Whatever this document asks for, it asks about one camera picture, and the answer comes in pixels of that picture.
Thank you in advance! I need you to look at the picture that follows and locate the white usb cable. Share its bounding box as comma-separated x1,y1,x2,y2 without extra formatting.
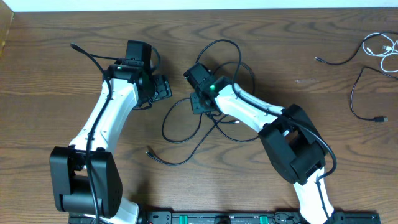
362,32,398,74

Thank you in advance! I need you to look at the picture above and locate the camera black cable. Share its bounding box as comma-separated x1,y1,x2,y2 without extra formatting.
195,39,338,224
70,42,128,224

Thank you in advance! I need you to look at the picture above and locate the left camera black cable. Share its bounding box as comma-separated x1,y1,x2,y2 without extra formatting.
70,42,128,224

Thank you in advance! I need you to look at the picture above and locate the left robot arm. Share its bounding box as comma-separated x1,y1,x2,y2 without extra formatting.
49,40,172,223

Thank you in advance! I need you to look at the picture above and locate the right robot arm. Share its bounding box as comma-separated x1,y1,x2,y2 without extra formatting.
183,63,334,223

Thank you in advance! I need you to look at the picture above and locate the black usb cable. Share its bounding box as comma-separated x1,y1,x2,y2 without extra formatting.
145,98,261,166
314,30,398,123

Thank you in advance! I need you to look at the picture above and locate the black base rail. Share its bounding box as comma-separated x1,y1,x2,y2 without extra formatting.
68,210,381,224

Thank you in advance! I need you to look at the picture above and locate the right camera black cable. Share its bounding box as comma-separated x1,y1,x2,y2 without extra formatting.
195,39,338,224

